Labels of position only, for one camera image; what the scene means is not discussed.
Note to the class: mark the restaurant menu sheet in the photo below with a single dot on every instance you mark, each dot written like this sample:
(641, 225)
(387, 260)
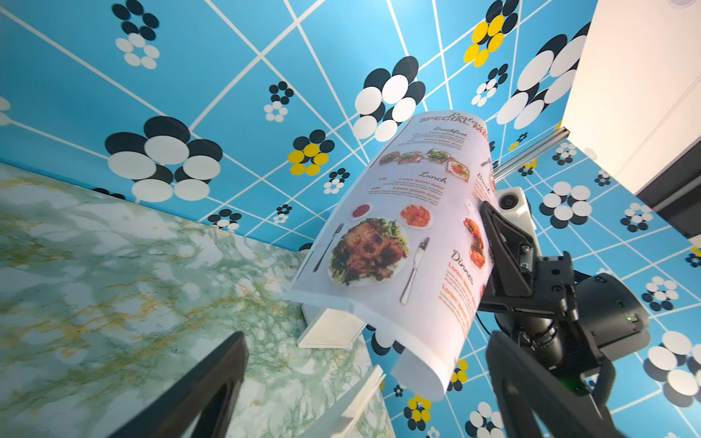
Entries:
(406, 251)

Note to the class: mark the right white narrow rack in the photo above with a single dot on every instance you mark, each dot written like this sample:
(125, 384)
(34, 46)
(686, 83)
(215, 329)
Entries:
(340, 419)

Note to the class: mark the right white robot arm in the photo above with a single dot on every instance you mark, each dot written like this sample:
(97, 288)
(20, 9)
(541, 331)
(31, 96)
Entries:
(573, 324)

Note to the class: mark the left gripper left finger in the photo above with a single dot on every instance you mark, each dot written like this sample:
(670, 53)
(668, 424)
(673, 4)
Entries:
(204, 398)

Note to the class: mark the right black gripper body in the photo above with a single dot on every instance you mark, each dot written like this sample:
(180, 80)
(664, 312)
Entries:
(554, 298)

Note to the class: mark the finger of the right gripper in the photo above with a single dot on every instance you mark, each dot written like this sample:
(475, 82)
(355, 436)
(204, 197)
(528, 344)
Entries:
(514, 248)

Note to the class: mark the white narrow rack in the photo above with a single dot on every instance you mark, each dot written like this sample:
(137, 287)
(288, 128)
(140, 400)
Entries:
(329, 329)
(340, 419)

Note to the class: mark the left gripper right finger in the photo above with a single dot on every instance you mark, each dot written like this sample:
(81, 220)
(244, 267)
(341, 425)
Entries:
(528, 395)

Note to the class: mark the left white narrow rack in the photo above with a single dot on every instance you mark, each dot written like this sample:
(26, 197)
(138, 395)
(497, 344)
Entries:
(329, 329)

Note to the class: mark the right aluminium corner post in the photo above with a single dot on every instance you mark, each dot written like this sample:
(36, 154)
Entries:
(504, 169)

